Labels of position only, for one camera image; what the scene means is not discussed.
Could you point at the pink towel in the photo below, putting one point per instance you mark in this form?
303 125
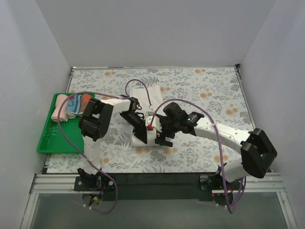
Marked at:
60 115

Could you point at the orange rolled towel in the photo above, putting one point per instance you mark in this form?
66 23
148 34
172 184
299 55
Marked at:
84 101

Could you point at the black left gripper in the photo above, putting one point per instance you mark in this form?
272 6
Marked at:
138 125

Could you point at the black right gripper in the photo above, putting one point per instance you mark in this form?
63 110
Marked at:
164 130

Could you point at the white towel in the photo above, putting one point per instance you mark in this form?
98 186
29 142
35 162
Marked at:
154 97

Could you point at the green plastic tray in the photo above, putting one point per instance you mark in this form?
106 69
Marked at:
53 142

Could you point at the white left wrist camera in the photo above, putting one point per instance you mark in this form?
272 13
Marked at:
150 111

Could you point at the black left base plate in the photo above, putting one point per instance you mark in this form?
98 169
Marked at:
107 183

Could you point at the aluminium frame rail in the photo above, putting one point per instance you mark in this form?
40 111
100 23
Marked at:
64 183

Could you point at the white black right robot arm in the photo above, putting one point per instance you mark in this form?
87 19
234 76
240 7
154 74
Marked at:
255 148

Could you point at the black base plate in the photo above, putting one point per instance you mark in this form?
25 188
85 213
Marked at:
107 183
215 182

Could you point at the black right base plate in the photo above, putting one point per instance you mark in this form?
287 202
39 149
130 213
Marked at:
215 182

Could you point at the blue rolled towel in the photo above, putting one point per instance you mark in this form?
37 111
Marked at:
73 107

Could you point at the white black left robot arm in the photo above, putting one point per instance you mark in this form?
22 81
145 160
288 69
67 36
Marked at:
94 125

